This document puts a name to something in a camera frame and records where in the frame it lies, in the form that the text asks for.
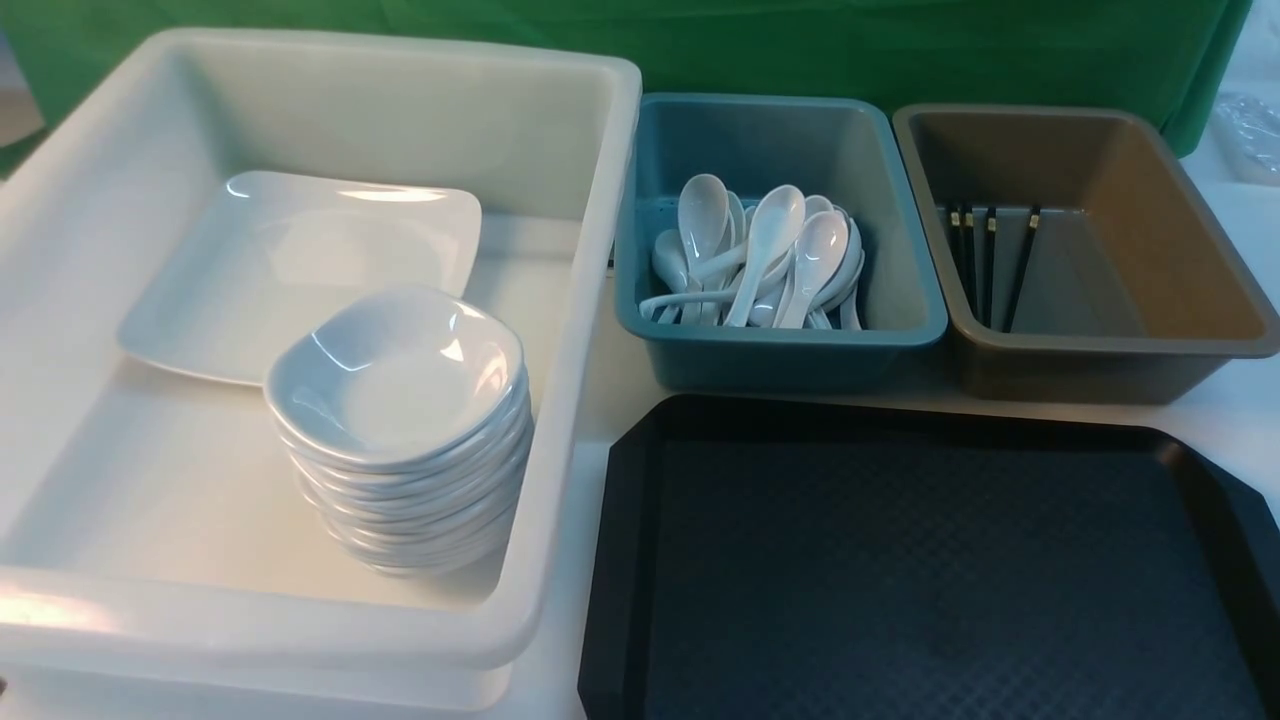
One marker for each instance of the white ceramic soup spoon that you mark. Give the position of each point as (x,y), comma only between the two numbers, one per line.
(777,220)

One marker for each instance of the black chopstick gold band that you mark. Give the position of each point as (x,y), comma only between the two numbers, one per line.
(990,235)
(970,257)

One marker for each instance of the large white square plate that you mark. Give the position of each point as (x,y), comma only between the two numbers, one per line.
(275,254)

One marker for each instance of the small white square bowl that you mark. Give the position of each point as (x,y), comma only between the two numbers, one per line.
(398,378)

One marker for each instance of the white spoon lying across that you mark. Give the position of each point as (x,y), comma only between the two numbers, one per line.
(674,264)

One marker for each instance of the white spoon upright left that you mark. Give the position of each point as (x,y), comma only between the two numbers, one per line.
(703,213)

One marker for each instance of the white spoon upright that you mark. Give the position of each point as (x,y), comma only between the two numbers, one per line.
(703,213)
(819,252)

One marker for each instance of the white spoon upright right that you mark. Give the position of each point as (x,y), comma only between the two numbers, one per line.
(819,252)

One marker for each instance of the black serving tray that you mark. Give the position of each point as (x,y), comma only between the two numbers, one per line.
(765,559)

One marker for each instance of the stack of white bowls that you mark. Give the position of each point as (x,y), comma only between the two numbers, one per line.
(427,523)

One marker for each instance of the teal plastic bin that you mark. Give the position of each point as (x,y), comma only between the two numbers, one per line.
(840,148)

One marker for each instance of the black chopstick in bin left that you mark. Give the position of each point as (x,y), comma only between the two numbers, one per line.
(959,248)

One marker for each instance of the black chopstick in bin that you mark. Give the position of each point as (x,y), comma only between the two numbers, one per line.
(959,248)
(1025,249)

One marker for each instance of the large white plastic tub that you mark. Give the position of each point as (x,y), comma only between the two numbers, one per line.
(155,541)

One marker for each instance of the black chopstick in bin right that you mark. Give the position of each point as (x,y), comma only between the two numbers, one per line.
(1025,249)

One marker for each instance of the brown plastic bin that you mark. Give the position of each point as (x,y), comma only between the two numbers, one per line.
(1134,293)

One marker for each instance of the green backdrop cloth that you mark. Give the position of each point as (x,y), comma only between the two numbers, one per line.
(1160,60)

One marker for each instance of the clear plastic bag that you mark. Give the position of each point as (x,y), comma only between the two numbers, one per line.
(1247,129)

